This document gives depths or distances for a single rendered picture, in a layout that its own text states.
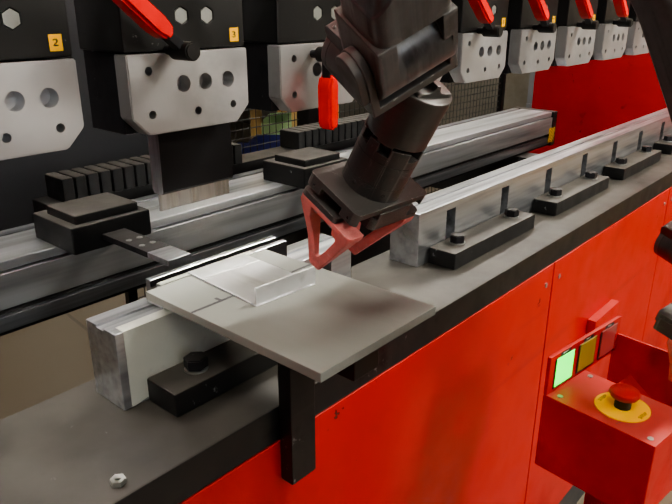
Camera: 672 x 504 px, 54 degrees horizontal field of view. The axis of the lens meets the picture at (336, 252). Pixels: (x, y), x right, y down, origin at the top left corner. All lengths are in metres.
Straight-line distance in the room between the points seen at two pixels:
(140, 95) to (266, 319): 0.25
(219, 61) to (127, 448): 0.41
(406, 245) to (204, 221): 0.34
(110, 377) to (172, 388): 0.07
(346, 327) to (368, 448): 0.33
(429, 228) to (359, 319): 0.50
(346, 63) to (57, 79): 0.27
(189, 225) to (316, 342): 0.51
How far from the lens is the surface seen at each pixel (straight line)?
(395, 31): 0.46
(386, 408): 0.96
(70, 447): 0.76
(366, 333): 0.65
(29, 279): 0.98
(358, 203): 0.58
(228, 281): 0.77
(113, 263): 1.04
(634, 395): 0.99
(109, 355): 0.77
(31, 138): 0.64
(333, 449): 0.89
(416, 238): 1.13
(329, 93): 0.82
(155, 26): 0.65
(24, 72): 0.63
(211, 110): 0.74
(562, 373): 1.01
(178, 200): 0.78
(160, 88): 0.70
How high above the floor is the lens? 1.30
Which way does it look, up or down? 21 degrees down
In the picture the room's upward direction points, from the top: straight up
